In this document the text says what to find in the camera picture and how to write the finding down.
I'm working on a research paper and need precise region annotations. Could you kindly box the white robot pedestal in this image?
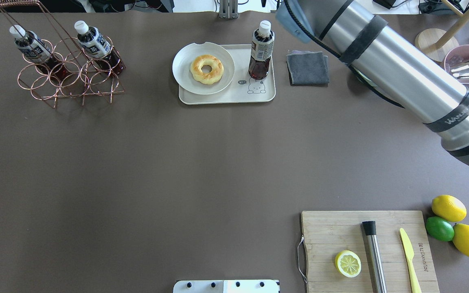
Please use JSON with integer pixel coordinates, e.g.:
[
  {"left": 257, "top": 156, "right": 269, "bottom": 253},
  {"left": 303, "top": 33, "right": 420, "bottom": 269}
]
[{"left": 173, "top": 279, "right": 281, "bottom": 293}]

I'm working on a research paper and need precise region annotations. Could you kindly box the half lemon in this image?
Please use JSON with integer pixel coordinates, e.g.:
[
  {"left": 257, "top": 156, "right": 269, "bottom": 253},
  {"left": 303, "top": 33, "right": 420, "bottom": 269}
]
[{"left": 334, "top": 250, "right": 362, "bottom": 278}]

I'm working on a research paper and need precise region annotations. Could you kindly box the white plate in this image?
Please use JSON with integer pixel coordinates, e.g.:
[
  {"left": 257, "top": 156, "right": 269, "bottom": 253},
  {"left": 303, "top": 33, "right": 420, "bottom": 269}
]
[{"left": 172, "top": 42, "right": 236, "bottom": 95}]

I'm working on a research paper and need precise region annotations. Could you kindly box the aluminium frame post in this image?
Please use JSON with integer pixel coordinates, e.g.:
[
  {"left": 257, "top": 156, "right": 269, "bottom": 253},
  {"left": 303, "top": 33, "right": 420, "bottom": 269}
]
[{"left": 218, "top": 0, "right": 239, "bottom": 19}]

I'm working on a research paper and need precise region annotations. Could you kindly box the copper wire bottle rack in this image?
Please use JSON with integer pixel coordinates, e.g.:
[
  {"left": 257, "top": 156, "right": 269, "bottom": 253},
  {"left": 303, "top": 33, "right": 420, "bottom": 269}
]
[{"left": 0, "top": 0, "right": 125, "bottom": 108}]

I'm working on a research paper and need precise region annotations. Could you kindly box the yellow donut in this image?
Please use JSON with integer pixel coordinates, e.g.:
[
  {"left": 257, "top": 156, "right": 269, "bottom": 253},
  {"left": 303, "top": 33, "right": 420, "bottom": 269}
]
[{"left": 190, "top": 55, "right": 224, "bottom": 85}]

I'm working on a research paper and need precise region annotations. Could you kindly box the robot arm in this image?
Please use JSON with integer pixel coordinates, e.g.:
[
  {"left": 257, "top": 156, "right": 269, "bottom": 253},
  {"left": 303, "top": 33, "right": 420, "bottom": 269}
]
[{"left": 276, "top": 0, "right": 469, "bottom": 165}]

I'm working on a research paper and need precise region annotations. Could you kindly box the beige bunny tray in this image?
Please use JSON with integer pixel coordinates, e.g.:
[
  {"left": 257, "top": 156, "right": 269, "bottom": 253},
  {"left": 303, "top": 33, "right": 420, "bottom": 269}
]
[{"left": 173, "top": 42, "right": 276, "bottom": 105}]

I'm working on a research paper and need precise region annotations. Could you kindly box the green lime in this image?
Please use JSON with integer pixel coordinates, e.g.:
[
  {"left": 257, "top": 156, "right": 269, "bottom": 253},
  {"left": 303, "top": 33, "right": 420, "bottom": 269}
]
[{"left": 425, "top": 216, "right": 455, "bottom": 242}]

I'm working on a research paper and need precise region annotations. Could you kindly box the tea bottle front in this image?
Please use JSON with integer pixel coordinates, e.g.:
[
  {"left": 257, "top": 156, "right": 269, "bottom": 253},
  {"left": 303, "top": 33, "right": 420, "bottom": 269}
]
[{"left": 9, "top": 25, "right": 68, "bottom": 82}]

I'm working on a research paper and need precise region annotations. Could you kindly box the yellow lemon near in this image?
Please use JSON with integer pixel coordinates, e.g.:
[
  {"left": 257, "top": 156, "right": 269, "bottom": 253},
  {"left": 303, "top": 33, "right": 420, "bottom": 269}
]
[{"left": 431, "top": 195, "right": 467, "bottom": 222}]

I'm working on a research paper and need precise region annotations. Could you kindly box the wooden stand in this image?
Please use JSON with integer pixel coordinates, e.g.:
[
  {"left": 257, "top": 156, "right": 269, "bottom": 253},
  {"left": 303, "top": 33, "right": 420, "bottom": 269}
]
[{"left": 415, "top": 0, "right": 469, "bottom": 63}]

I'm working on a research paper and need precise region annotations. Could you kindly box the yellow plastic knife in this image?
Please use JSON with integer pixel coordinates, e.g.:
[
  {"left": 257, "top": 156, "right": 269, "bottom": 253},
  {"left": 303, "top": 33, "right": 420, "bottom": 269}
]
[{"left": 399, "top": 228, "right": 422, "bottom": 293}]

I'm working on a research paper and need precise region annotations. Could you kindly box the green bowl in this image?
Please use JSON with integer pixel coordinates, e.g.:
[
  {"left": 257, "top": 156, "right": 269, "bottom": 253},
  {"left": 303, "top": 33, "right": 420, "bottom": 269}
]
[{"left": 353, "top": 68, "right": 377, "bottom": 87}]

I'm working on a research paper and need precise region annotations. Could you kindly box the wooden cutting board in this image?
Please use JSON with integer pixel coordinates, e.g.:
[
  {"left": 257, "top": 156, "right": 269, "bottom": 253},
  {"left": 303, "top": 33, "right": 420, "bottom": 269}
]
[{"left": 301, "top": 211, "right": 440, "bottom": 293}]

